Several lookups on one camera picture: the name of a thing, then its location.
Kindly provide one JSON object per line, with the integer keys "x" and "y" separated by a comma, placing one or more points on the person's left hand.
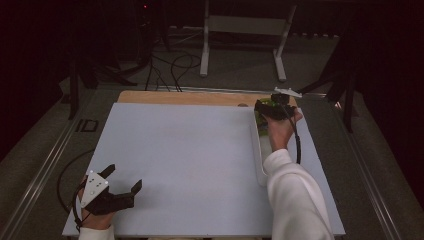
{"x": 96, "y": 221}

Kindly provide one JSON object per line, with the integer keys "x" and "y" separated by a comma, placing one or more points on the person's right hand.
{"x": 281, "y": 133}

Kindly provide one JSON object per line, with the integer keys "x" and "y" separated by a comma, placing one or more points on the green phone case clown print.
{"x": 262, "y": 128}

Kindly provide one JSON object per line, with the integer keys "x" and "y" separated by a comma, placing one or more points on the metal floor rail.
{"x": 43, "y": 170}
{"x": 370, "y": 180}
{"x": 216, "y": 89}

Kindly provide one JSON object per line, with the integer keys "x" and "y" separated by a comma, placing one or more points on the black tripod stand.
{"x": 348, "y": 110}
{"x": 73, "y": 100}

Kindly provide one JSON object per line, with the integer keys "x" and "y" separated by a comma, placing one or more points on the white plastic tray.
{"x": 258, "y": 156}

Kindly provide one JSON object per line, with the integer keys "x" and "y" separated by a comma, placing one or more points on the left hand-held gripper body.
{"x": 100, "y": 196}

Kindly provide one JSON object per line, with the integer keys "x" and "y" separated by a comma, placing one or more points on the white metal stand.
{"x": 246, "y": 25}

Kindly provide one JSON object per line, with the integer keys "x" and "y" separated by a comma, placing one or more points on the pale blue table mat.
{"x": 186, "y": 166}

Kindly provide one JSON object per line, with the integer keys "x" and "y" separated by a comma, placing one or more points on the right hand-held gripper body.
{"x": 278, "y": 108}

